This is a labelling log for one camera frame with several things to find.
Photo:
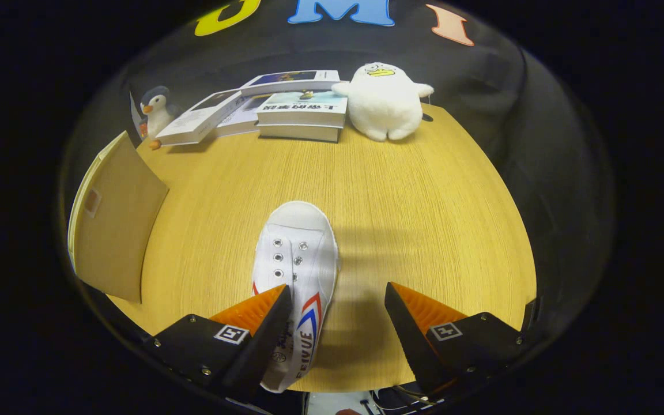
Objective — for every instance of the white book with portrait cover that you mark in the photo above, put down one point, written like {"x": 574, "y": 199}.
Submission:
{"x": 193, "y": 124}

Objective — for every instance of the thin white booklet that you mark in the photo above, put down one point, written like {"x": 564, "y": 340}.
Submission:
{"x": 240, "y": 118}

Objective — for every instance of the book with dark blue picture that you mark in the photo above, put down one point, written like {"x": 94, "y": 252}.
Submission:
{"x": 291, "y": 80}

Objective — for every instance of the white duck plush toy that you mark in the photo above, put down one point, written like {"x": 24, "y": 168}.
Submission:
{"x": 384, "y": 104}

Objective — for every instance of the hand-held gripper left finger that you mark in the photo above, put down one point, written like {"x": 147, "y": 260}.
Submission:
{"x": 266, "y": 346}

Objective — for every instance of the penguin plush toy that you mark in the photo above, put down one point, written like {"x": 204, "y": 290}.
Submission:
{"x": 158, "y": 115}

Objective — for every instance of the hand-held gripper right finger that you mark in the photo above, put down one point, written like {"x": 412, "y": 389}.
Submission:
{"x": 412, "y": 346}

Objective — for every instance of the white canvas shoe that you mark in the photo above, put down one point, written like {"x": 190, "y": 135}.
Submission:
{"x": 303, "y": 248}

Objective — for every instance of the beige fabric storage box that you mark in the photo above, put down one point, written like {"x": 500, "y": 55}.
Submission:
{"x": 116, "y": 225}

